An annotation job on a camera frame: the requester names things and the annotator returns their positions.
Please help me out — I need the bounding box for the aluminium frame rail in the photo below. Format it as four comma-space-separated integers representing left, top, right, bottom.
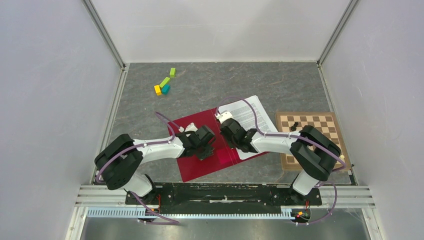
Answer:
76, 184, 375, 221

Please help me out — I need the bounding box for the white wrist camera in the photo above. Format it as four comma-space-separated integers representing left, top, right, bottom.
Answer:
179, 122, 198, 133
215, 111, 233, 124

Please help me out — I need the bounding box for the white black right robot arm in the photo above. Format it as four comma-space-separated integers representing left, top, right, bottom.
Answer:
217, 117, 342, 204

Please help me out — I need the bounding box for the red clip file folder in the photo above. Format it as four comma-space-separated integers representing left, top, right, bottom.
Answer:
173, 108, 267, 182

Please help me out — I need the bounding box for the black chess piece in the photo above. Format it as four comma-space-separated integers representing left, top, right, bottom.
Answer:
290, 122, 299, 131

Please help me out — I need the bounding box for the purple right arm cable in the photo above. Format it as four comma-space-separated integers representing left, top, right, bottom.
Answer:
214, 96, 347, 226

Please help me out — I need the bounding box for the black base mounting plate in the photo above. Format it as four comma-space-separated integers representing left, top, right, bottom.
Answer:
140, 182, 323, 207

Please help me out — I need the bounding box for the wooden chessboard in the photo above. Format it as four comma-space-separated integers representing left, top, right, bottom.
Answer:
275, 111, 352, 171

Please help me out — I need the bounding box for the orange yellow block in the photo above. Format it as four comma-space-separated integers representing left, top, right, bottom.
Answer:
154, 85, 162, 96

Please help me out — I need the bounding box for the light green block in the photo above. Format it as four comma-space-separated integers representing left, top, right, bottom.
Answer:
169, 67, 177, 78

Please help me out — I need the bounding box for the printed text paper sheet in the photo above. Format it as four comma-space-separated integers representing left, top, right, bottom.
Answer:
215, 95, 278, 158

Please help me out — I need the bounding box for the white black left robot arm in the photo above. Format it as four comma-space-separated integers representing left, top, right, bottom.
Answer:
94, 123, 216, 204

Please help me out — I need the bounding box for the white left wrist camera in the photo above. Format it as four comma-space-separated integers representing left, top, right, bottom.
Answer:
179, 122, 198, 133

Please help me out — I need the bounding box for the teal block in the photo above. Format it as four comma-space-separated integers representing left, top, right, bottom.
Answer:
161, 84, 171, 95

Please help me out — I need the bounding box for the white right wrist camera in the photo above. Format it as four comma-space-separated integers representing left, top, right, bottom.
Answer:
215, 111, 233, 124

